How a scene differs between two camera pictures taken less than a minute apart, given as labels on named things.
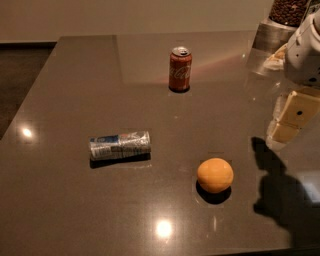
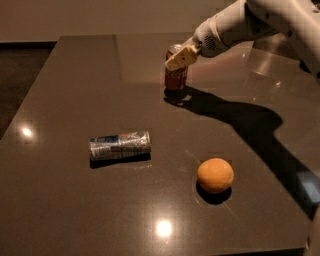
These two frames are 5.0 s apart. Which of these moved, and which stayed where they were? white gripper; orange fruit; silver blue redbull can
Moved: white gripper
Stayed: orange fruit; silver blue redbull can
